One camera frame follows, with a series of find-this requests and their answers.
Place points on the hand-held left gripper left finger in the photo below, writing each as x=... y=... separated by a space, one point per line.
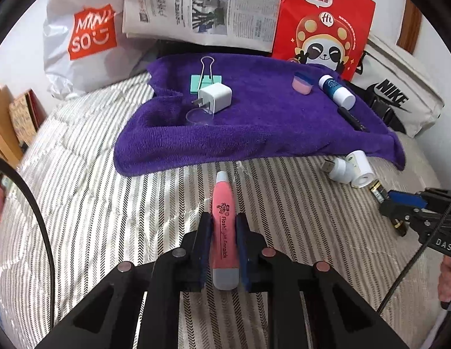
x=207 y=251

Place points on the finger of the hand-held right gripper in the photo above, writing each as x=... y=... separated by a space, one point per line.
x=411 y=225
x=403 y=200

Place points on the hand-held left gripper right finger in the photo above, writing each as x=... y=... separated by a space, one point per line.
x=242 y=251

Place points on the black gold battery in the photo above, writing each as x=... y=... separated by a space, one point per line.
x=378 y=191

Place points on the pink pen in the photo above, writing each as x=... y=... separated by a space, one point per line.
x=223 y=225

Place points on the black tube white print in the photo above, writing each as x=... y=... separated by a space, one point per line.
x=352 y=119

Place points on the purple towel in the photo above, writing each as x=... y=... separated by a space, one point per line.
x=265 y=123

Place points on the clear plastic cap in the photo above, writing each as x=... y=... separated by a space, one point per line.
x=200 y=119

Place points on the white charger plug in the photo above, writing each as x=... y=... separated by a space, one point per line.
x=216 y=98

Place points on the pink case blue lid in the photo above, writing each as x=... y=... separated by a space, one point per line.
x=302 y=85

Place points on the green binder clip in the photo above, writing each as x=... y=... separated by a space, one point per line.
x=196 y=81

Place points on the person's right hand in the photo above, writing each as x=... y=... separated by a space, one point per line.
x=449 y=283

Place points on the white cylinder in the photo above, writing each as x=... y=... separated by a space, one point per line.
x=360 y=169

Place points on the white waist bag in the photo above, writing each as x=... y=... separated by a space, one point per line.
x=411 y=80

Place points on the striped quilt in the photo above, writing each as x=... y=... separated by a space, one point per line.
x=102 y=189

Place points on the white bottle blue label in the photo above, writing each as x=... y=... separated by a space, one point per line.
x=338 y=92

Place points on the wooden headboard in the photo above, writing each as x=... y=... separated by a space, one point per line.
x=411 y=25

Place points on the red panda paper bag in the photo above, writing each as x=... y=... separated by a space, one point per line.
x=320 y=18

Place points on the white plastic shopping bag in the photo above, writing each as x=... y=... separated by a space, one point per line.
x=65 y=61

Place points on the wooden plank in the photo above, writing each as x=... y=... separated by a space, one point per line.
x=2 y=127

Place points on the newspaper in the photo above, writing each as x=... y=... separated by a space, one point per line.
x=211 y=7

